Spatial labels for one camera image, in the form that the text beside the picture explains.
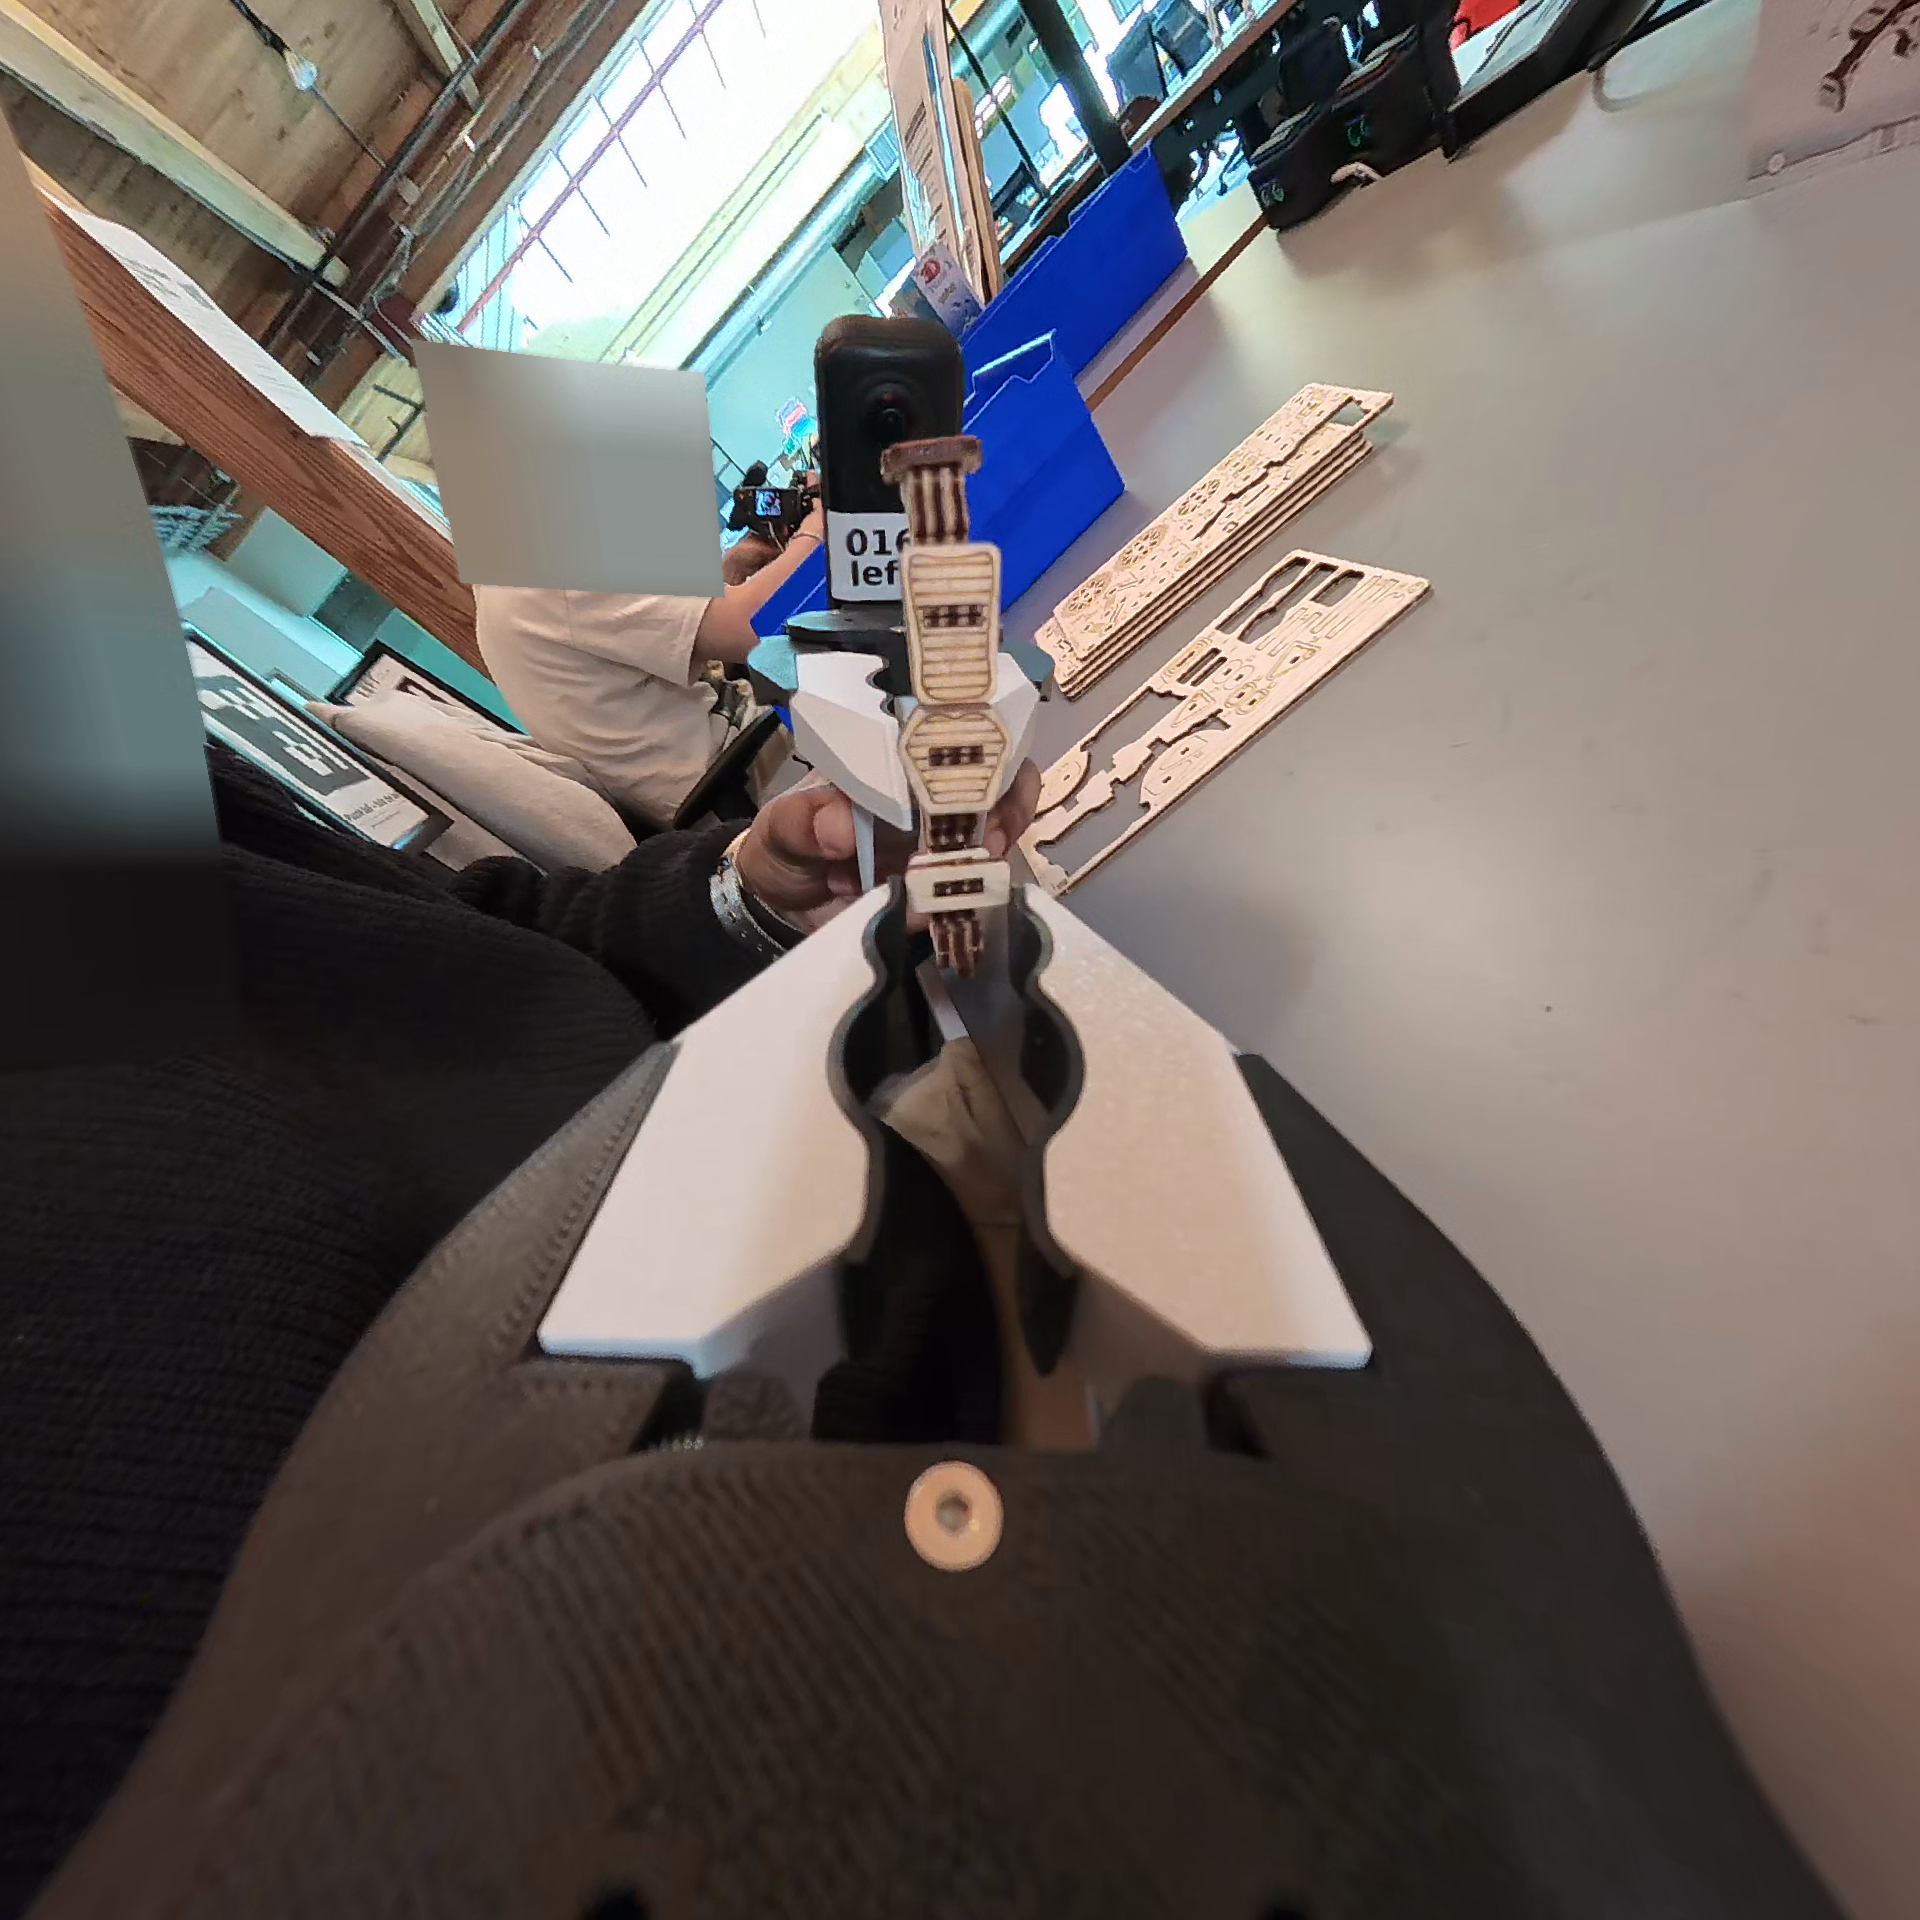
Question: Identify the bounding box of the wooden puzzle sheet stack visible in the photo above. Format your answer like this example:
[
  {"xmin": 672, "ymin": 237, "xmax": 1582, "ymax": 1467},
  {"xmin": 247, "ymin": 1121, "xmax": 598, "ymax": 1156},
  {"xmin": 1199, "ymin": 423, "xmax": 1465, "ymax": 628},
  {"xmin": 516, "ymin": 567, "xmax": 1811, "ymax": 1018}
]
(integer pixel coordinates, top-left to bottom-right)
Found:
[{"xmin": 1034, "ymin": 384, "xmax": 1398, "ymax": 701}]

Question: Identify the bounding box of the person's left forearm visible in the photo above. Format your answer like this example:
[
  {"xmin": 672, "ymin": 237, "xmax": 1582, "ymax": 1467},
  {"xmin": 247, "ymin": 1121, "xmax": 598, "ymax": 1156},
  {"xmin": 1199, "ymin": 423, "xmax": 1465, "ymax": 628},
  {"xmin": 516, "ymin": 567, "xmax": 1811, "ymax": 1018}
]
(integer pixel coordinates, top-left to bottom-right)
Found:
[{"xmin": 435, "ymin": 817, "xmax": 752, "ymax": 1039}]

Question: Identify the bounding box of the black office chair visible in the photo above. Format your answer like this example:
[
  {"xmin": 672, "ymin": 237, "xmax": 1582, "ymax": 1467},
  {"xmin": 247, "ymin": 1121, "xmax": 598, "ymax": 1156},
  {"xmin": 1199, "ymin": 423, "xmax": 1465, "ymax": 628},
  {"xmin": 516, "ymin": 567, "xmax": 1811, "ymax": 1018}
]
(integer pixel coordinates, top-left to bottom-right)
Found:
[{"xmin": 672, "ymin": 702, "xmax": 787, "ymax": 830}]

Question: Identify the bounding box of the blue plastic bin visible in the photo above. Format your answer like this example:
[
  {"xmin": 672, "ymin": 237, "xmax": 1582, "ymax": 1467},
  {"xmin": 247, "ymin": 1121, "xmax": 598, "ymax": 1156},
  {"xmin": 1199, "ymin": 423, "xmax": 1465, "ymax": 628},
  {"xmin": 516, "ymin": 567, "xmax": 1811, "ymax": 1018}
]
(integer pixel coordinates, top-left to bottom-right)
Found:
[
  {"xmin": 936, "ymin": 333, "xmax": 1129, "ymax": 614},
  {"xmin": 960, "ymin": 142, "xmax": 1190, "ymax": 354}
]

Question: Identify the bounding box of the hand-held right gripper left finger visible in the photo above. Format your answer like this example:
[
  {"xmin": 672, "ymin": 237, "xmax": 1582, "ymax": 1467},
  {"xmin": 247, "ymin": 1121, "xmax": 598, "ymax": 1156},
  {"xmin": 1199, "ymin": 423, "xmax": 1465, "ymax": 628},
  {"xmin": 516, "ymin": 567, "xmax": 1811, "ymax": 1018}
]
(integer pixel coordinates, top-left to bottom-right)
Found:
[{"xmin": 537, "ymin": 885, "xmax": 919, "ymax": 1420}]

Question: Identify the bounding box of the silver wristwatch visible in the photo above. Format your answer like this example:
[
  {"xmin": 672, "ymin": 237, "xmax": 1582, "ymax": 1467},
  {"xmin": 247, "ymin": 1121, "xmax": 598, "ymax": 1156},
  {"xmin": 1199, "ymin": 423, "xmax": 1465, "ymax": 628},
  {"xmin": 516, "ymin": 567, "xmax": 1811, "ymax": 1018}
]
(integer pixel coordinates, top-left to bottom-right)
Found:
[{"xmin": 708, "ymin": 846, "xmax": 798, "ymax": 962}]

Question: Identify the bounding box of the person's left hand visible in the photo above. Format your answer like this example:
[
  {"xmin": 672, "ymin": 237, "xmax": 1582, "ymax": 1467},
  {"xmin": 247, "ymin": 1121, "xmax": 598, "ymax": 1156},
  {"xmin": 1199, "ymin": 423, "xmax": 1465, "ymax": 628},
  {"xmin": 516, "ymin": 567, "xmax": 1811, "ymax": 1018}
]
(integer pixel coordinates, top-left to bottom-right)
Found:
[{"xmin": 733, "ymin": 768, "xmax": 1040, "ymax": 940}]

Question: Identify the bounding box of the wooden puzzle model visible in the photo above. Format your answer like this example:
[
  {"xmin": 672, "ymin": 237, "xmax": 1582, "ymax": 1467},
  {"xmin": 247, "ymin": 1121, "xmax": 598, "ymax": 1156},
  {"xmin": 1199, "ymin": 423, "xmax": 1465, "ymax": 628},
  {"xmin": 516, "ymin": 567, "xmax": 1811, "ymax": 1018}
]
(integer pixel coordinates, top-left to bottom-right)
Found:
[{"xmin": 880, "ymin": 434, "xmax": 1011, "ymax": 970}]

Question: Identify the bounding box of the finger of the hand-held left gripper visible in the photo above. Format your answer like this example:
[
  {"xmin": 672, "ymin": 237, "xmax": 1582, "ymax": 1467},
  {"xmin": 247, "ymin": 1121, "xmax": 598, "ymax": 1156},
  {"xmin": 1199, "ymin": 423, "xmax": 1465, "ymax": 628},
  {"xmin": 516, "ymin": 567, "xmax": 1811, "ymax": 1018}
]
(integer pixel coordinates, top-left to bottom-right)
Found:
[
  {"xmin": 982, "ymin": 667, "xmax": 1051, "ymax": 820},
  {"xmin": 784, "ymin": 653, "xmax": 919, "ymax": 830}
]

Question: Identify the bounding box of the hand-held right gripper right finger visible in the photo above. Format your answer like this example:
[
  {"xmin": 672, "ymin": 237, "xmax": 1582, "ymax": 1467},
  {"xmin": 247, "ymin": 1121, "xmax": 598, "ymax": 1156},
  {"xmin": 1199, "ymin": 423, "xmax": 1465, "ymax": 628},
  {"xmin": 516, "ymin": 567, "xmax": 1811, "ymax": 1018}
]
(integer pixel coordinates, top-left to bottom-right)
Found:
[{"xmin": 1016, "ymin": 883, "xmax": 1376, "ymax": 1420}]

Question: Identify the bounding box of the framed black-white marker poster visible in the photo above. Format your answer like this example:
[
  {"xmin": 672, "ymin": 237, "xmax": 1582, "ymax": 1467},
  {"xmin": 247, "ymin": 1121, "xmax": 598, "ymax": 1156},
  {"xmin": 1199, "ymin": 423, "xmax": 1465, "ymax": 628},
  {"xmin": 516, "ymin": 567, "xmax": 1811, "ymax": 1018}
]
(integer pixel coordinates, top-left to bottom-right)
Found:
[
  {"xmin": 337, "ymin": 642, "xmax": 516, "ymax": 741},
  {"xmin": 180, "ymin": 623, "xmax": 453, "ymax": 859}
]

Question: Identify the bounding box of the white standing banner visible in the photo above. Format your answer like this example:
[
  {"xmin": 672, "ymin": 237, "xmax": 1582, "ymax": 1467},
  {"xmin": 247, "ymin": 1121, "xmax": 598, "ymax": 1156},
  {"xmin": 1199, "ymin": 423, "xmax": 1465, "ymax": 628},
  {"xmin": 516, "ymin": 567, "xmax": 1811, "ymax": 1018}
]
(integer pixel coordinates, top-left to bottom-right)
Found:
[{"xmin": 877, "ymin": 0, "xmax": 1011, "ymax": 310}]

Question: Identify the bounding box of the punched-out wooden puzzle sheet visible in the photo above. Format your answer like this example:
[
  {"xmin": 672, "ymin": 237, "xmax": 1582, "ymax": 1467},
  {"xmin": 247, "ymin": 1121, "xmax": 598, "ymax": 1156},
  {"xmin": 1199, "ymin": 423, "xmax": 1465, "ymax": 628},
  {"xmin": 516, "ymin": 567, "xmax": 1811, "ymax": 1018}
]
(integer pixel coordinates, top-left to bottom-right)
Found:
[{"xmin": 1021, "ymin": 552, "xmax": 1433, "ymax": 899}]

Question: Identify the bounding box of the black carry case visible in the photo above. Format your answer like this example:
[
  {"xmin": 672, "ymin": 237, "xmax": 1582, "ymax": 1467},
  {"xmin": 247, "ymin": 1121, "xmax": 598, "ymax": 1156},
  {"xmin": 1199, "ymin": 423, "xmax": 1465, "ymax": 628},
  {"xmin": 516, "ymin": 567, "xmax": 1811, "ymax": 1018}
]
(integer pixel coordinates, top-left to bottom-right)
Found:
[
  {"xmin": 1436, "ymin": 0, "xmax": 1653, "ymax": 157},
  {"xmin": 1248, "ymin": 67, "xmax": 1454, "ymax": 235}
]

